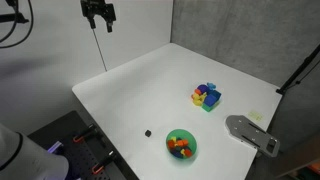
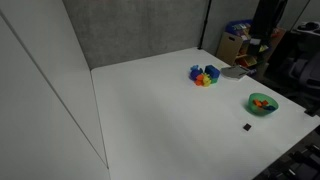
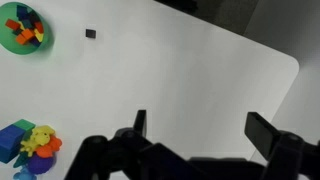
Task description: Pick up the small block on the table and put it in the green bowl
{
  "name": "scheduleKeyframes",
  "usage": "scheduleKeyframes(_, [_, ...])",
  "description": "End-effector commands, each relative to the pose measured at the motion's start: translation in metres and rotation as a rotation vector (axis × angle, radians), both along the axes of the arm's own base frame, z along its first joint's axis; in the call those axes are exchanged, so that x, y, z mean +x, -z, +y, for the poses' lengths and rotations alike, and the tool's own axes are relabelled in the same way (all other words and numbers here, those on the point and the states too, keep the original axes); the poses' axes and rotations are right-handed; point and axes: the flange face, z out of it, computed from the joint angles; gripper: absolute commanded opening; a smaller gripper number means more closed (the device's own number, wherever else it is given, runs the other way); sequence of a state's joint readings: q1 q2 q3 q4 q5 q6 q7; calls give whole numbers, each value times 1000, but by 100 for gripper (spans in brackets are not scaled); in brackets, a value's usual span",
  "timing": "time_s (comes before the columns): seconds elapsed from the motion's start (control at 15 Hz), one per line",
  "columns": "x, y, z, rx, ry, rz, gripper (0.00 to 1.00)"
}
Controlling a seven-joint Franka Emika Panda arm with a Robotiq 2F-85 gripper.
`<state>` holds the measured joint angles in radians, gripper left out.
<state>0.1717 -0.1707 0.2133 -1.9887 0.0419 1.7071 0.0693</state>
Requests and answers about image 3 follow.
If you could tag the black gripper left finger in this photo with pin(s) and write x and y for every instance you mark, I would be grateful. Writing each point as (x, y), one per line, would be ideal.
(96, 156)

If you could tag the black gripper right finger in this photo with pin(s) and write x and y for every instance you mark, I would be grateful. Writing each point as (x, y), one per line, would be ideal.
(286, 153)

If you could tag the large green block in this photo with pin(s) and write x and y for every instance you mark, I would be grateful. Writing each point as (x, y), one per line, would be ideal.
(23, 124)

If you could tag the large blue block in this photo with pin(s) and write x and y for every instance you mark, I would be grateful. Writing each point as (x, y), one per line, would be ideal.
(9, 141)

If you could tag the small black block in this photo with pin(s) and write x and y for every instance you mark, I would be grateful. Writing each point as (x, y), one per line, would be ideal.
(90, 33)

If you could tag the yellow block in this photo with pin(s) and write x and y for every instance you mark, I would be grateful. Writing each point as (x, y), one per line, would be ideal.
(39, 35)

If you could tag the orange block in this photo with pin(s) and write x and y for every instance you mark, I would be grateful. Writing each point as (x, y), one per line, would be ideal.
(27, 33)

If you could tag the green bowl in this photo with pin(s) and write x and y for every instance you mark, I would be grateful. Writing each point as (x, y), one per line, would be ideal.
(6, 41)

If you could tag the red block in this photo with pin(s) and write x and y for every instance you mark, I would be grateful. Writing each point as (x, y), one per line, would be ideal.
(12, 24)

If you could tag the dark blue block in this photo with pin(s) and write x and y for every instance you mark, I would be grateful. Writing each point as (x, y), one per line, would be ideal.
(22, 12)

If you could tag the orange toy figure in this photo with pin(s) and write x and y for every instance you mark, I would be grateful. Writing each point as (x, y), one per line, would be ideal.
(50, 147)

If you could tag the purple ball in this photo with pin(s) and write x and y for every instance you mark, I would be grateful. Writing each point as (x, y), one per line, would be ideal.
(40, 164)

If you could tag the yellow toy figure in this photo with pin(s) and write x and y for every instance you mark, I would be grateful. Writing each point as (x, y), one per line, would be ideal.
(37, 139)

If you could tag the light blue toy figure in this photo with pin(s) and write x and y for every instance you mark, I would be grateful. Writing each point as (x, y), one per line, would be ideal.
(23, 175)

